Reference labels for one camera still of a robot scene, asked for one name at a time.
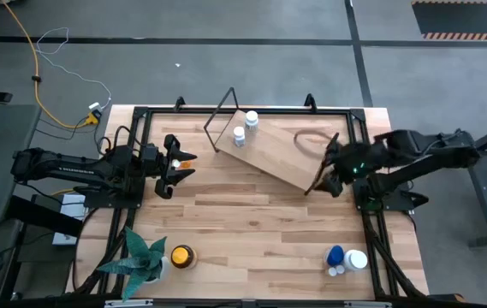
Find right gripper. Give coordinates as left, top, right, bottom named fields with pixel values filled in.
left=314, top=135, right=379, bottom=198

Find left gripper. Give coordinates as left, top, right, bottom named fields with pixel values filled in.
left=139, top=134, right=198, bottom=200

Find wooden shelf black metal frame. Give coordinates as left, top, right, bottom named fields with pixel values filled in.
left=203, top=86, right=342, bottom=197

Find white bottle blue edged label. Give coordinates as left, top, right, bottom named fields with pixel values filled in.
left=232, top=126, right=247, bottom=148

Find blue Tums bottle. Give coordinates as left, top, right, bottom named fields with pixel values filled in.
left=325, top=244, right=346, bottom=268

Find amber bottle yellow cap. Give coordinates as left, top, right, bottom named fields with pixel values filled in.
left=169, top=244, right=198, bottom=270

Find large white bottle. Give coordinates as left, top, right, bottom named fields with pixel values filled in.
left=343, top=249, right=370, bottom=272

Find white bottle yellow striped label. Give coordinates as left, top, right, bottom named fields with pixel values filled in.
left=244, top=110, right=260, bottom=133

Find green potted plant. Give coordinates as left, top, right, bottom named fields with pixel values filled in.
left=96, top=226, right=171, bottom=303

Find black diagonal bar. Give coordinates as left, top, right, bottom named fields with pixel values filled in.
left=5, top=194, right=85, bottom=239

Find black beam with silver plates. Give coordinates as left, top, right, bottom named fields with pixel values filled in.
left=0, top=298, right=487, bottom=308

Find hazard striped floor mat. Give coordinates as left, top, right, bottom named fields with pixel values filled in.
left=411, top=0, right=487, bottom=42

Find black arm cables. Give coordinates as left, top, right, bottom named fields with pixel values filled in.
left=95, top=124, right=141, bottom=156

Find black aluminium table frame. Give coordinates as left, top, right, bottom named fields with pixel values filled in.
left=65, top=92, right=431, bottom=300

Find white floor cable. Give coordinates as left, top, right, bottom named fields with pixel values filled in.
left=35, top=27, right=114, bottom=113

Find yellow floor cable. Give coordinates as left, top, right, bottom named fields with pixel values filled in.
left=1, top=0, right=98, bottom=129

